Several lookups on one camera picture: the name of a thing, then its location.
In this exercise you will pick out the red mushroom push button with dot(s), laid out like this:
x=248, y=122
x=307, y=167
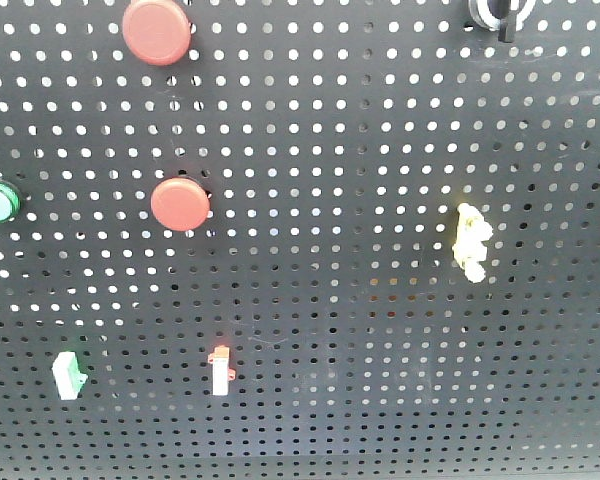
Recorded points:
x=179, y=204

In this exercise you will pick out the upper red mushroom button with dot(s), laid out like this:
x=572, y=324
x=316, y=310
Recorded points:
x=158, y=32

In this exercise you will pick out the black perforated pegboard panel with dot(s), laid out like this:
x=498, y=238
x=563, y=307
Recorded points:
x=335, y=141

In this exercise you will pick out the white red rocker switch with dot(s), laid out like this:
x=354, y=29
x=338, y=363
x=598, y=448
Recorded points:
x=222, y=373

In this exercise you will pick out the yellow toggle switch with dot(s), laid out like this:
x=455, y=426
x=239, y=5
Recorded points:
x=469, y=249

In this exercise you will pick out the white green rocker switch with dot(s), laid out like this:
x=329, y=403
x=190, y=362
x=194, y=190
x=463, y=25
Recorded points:
x=68, y=377

